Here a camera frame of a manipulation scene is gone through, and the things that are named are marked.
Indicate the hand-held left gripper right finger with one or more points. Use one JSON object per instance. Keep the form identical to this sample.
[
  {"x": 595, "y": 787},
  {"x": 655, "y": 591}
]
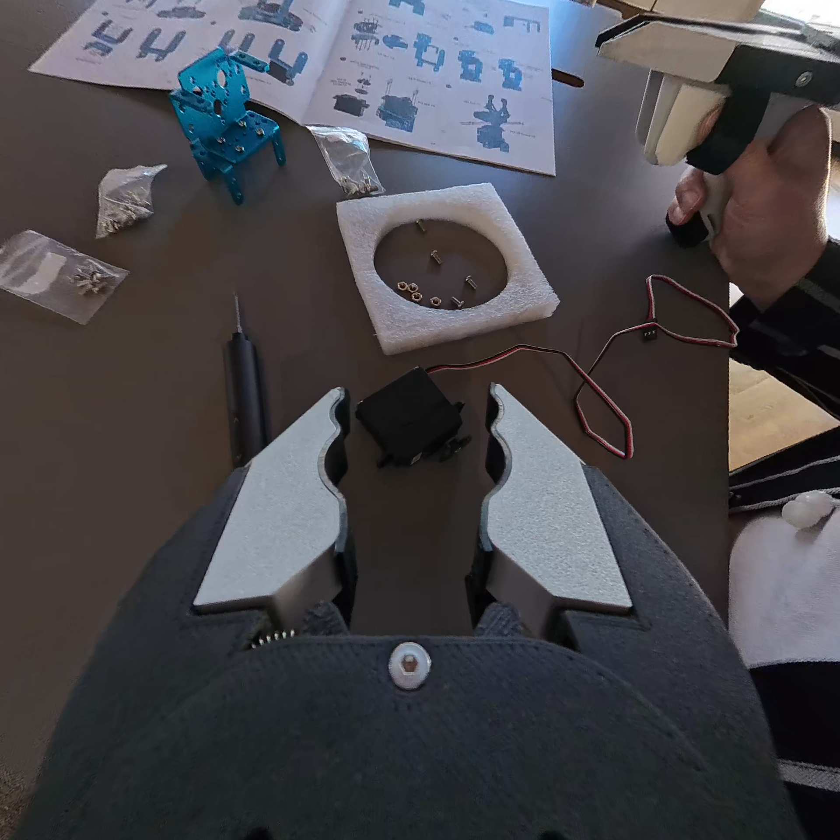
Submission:
[{"x": 551, "y": 525}]

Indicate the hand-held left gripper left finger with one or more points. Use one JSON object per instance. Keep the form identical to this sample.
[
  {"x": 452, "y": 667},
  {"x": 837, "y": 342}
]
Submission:
[{"x": 275, "y": 525}]

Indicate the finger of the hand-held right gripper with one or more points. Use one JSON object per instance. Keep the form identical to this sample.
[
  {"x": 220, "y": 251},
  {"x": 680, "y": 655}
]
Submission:
[
  {"x": 722, "y": 25},
  {"x": 663, "y": 46}
]

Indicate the clear bag of short screws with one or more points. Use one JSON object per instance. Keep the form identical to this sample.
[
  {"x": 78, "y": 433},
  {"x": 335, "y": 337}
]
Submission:
[{"x": 348, "y": 161}]

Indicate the blue metal bracket assembly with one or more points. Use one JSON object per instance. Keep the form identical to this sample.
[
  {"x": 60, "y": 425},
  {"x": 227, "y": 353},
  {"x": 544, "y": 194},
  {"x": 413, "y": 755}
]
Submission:
[{"x": 223, "y": 118}]

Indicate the person's right forearm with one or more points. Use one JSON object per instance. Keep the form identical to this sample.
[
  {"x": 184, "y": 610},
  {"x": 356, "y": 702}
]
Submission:
[{"x": 794, "y": 341}]

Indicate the dark desk with wooden edge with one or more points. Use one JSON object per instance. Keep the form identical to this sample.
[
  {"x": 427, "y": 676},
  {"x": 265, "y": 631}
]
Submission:
[{"x": 131, "y": 426}]

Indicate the person's right hand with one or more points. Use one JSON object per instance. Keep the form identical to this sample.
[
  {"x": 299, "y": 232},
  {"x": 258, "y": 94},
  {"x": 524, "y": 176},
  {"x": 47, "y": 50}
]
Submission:
[{"x": 774, "y": 197}]

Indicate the black screwdriver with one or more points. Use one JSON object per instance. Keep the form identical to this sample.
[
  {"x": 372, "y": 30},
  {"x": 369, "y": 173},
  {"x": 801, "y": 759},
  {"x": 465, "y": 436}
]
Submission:
[{"x": 246, "y": 394}]

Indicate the open instruction booklet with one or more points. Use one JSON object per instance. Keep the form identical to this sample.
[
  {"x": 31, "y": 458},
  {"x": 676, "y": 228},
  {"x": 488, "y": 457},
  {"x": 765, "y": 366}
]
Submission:
[{"x": 426, "y": 65}]

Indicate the person's striped black shirt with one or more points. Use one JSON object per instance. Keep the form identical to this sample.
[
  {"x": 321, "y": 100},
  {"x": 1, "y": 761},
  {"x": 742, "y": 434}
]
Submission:
[{"x": 787, "y": 590}]

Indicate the white foam square with hole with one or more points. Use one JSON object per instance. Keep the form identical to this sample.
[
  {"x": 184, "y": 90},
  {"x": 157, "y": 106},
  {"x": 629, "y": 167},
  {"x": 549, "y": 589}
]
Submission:
[{"x": 367, "y": 262}]

